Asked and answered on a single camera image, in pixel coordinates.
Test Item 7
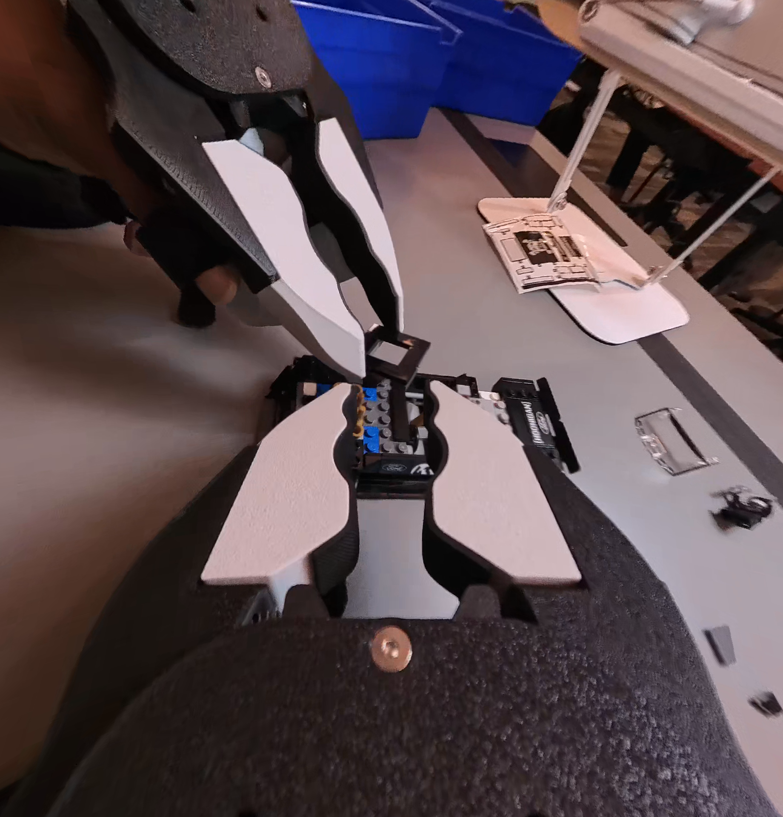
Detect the black lego frame assembly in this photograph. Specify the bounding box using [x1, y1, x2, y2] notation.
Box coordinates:
[363, 326, 433, 384]

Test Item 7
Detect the white stand rod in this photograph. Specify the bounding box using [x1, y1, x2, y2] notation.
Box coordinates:
[545, 71, 622, 213]
[641, 166, 782, 289]

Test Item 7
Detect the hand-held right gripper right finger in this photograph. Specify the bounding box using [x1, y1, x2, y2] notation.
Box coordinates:
[424, 381, 584, 614]

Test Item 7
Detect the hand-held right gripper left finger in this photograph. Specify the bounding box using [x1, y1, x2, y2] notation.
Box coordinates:
[200, 383, 360, 614]

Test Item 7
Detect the blue plastic bin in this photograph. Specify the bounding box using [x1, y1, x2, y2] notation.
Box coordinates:
[424, 0, 584, 129]
[290, 0, 460, 141]

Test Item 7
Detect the person's left hand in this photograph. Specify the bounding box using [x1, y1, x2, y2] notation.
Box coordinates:
[0, 0, 239, 307]

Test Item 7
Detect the clear lego windshield piece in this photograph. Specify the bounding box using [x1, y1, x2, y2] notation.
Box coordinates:
[634, 406, 718, 477]

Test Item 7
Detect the lego sticker sheet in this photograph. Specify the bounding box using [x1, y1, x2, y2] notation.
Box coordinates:
[484, 215, 600, 294]

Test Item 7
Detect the grey wedge lego piece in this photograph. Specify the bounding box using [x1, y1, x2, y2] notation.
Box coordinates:
[705, 626, 738, 667]

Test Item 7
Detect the lego car model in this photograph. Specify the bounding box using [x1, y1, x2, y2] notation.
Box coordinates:
[262, 358, 581, 488]

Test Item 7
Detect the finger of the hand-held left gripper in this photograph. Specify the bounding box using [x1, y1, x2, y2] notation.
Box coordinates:
[200, 134, 367, 380]
[315, 115, 405, 333]

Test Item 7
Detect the small black lego assembly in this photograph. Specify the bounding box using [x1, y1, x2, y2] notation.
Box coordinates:
[711, 486, 775, 531]

